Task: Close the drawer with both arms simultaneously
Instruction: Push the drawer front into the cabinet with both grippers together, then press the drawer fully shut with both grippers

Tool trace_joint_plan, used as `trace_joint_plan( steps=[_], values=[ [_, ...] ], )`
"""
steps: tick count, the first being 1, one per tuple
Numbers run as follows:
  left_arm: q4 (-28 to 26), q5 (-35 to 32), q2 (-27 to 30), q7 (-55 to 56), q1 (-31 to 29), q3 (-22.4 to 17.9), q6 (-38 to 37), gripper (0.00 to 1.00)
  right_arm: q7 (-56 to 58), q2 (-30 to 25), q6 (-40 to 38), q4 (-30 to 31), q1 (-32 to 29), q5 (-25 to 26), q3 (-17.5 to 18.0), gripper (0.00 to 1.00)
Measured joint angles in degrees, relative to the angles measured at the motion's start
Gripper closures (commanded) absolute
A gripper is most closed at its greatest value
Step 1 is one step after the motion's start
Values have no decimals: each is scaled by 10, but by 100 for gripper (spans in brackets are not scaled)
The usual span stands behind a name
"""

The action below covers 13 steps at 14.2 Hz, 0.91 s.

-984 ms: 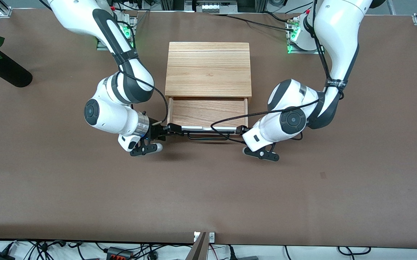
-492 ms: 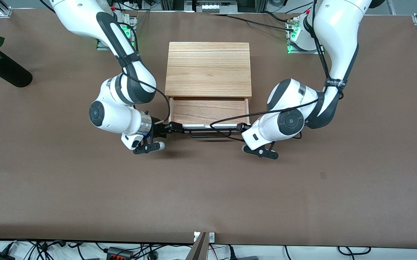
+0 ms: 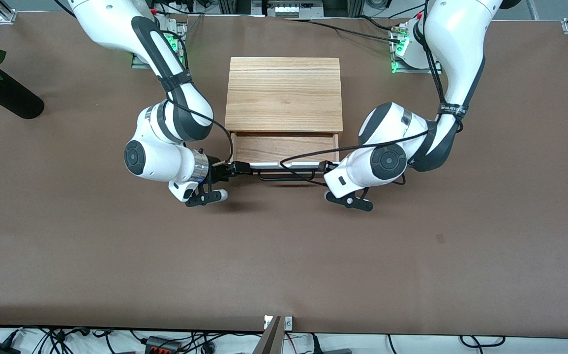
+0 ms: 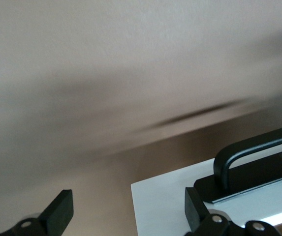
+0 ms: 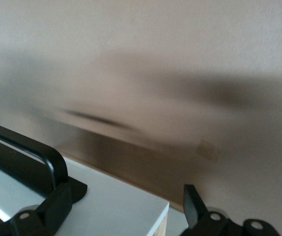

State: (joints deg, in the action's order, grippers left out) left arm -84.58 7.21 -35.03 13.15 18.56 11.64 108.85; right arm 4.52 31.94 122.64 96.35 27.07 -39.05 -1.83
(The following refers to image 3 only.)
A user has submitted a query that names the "wooden drawer with white front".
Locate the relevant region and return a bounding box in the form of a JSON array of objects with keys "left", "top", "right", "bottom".
[{"left": 229, "top": 132, "right": 341, "bottom": 173}]

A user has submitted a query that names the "light wooden drawer cabinet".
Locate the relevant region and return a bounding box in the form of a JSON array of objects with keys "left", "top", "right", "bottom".
[{"left": 224, "top": 57, "right": 345, "bottom": 143}]

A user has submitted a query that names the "black orange connector block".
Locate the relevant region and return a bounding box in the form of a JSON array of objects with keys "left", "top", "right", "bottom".
[{"left": 145, "top": 336, "right": 182, "bottom": 353}]

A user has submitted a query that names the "black plug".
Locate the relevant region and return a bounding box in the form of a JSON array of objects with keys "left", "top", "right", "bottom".
[{"left": 311, "top": 334, "right": 353, "bottom": 354}]

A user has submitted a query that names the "black cylindrical vase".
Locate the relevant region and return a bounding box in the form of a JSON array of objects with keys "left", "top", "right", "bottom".
[{"left": 0, "top": 66, "right": 45, "bottom": 119}]

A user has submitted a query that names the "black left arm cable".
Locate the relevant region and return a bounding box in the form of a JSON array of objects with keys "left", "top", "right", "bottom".
[{"left": 278, "top": 0, "right": 464, "bottom": 187}]

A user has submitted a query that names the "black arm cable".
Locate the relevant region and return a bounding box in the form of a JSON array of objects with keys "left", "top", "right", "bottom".
[
  {"left": 151, "top": 29, "right": 235, "bottom": 165},
  {"left": 278, "top": 0, "right": 464, "bottom": 187}
]

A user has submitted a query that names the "black metal drawer handle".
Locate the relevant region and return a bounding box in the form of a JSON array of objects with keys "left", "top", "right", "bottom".
[{"left": 252, "top": 169, "right": 324, "bottom": 181}]

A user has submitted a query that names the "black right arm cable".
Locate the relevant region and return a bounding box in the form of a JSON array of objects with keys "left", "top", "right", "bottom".
[{"left": 151, "top": 29, "right": 235, "bottom": 165}]

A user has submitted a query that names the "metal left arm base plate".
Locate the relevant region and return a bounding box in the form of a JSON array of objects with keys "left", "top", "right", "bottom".
[{"left": 391, "top": 25, "right": 442, "bottom": 74}]

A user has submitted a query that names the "thick black table cable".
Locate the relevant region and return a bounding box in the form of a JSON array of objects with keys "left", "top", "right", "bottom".
[{"left": 286, "top": 19, "right": 402, "bottom": 44}]

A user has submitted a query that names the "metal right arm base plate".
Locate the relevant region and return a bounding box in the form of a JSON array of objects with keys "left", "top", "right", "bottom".
[{"left": 131, "top": 17, "right": 188, "bottom": 69}]

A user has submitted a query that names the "small metal post bracket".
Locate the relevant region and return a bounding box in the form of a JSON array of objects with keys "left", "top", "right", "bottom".
[{"left": 263, "top": 316, "right": 294, "bottom": 331}]

